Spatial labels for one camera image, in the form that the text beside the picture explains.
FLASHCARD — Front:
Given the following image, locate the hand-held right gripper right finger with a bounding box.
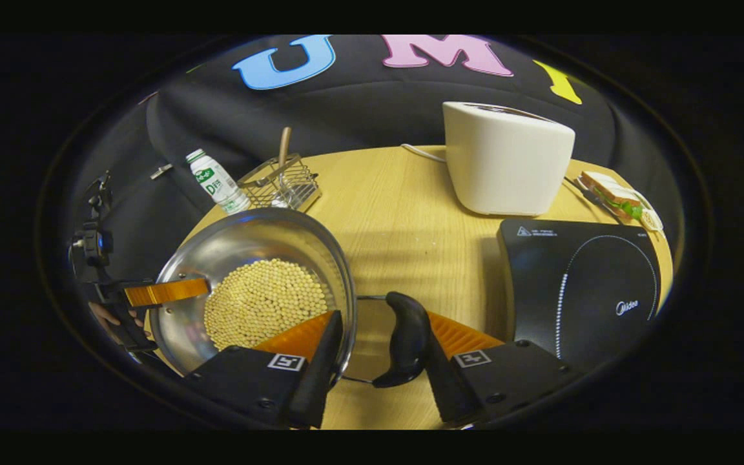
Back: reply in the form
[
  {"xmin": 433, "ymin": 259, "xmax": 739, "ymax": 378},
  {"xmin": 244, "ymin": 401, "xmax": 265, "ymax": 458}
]
[{"xmin": 420, "ymin": 310, "xmax": 583, "ymax": 427}]

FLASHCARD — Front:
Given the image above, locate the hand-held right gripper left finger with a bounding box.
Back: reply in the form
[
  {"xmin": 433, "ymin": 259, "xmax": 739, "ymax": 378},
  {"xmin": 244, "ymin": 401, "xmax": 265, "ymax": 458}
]
[{"xmin": 183, "ymin": 310, "xmax": 345, "ymax": 430}]

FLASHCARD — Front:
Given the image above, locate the steel pot with black handles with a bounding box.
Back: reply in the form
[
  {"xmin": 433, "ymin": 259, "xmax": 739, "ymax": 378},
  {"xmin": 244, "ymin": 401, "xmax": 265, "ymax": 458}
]
[{"xmin": 149, "ymin": 207, "xmax": 434, "ymax": 388}]

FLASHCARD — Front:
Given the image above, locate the black induction cooktop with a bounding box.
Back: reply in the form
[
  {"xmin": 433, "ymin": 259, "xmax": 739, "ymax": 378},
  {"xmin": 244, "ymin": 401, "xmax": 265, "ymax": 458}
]
[{"xmin": 497, "ymin": 218, "xmax": 662, "ymax": 372}]

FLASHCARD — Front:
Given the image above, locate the pile of yellow soybeans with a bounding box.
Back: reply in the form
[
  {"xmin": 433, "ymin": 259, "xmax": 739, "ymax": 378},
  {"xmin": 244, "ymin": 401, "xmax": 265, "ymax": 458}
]
[{"xmin": 203, "ymin": 258, "xmax": 329, "ymax": 351}]

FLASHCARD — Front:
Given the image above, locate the white drink bottle green label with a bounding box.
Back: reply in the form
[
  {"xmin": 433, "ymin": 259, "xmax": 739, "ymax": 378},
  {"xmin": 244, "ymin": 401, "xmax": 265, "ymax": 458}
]
[{"xmin": 185, "ymin": 149, "xmax": 251, "ymax": 215}]

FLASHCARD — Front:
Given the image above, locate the white toaster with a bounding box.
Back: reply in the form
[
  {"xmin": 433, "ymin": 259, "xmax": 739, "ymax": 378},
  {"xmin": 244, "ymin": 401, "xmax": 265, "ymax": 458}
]
[{"xmin": 443, "ymin": 101, "xmax": 576, "ymax": 217}]

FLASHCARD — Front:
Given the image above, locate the sandwich with lettuce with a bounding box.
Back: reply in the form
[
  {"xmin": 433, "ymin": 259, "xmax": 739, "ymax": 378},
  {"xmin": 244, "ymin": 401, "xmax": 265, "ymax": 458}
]
[{"xmin": 577, "ymin": 171, "xmax": 644, "ymax": 220}]

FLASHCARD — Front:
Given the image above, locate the wire mesh utensil basket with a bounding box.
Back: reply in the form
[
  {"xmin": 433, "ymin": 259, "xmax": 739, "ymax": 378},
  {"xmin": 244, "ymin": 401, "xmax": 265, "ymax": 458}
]
[{"xmin": 238, "ymin": 153, "xmax": 322, "ymax": 212}]

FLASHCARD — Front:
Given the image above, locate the wooden handled spoon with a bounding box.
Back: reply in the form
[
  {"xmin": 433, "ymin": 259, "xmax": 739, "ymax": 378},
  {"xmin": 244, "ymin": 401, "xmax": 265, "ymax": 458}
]
[{"xmin": 277, "ymin": 127, "xmax": 293, "ymax": 188}]

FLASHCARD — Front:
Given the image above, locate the white toaster cable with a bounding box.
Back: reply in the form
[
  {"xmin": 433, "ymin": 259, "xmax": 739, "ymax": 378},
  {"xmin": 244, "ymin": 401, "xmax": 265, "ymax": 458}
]
[{"xmin": 401, "ymin": 143, "xmax": 447, "ymax": 163}]

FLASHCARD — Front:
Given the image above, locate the black power cable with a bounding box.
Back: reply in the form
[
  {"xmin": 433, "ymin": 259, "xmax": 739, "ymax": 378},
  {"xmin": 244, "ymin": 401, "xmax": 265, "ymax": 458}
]
[{"xmin": 564, "ymin": 176, "xmax": 605, "ymax": 209}]

